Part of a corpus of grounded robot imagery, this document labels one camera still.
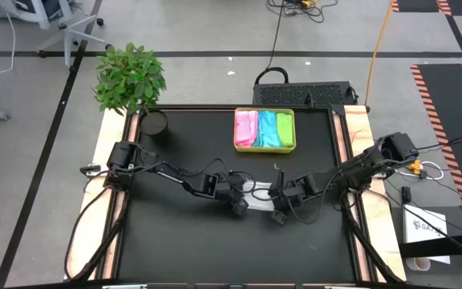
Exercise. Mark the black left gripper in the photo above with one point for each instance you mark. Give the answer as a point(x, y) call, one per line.
point(233, 186)

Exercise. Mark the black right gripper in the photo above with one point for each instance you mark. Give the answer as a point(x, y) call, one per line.
point(287, 194)

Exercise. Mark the white microfiber towel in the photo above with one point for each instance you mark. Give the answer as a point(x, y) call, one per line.
point(262, 204)

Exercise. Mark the yellow plastic bin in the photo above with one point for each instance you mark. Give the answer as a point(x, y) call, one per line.
point(265, 150)

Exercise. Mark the pink microfiber towel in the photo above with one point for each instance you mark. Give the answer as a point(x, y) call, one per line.
point(246, 128)

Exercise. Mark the light blue microfiber towel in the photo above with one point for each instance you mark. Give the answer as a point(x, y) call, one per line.
point(269, 128)

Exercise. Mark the lime green microfiber towel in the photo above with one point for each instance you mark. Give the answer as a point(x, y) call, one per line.
point(285, 128)

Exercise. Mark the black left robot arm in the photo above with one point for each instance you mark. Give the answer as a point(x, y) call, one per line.
point(120, 154)

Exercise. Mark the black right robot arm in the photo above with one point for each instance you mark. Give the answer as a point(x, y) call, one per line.
point(375, 160)

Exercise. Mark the wooden table side board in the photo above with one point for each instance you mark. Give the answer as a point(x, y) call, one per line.
point(112, 116)
point(379, 225)

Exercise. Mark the black perforated computer case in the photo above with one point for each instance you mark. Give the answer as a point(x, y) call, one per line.
point(295, 94)

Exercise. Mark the white printed booklet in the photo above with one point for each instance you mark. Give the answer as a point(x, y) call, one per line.
point(419, 218)

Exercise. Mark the yellow power splitter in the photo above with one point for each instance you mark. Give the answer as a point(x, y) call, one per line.
point(415, 167)

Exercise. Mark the beige tape roll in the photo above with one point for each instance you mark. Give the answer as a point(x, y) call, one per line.
point(417, 263)

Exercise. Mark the green potted plant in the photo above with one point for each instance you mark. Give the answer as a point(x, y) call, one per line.
point(130, 78)

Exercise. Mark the grey office chair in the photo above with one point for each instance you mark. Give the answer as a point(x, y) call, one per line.
point(68, 34)

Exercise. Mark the black aluminium table frame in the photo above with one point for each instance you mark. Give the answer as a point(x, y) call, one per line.
point(191, 107)

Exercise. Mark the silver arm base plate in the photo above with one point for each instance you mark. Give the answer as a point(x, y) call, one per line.
point(385, 174)
point(90, 170)

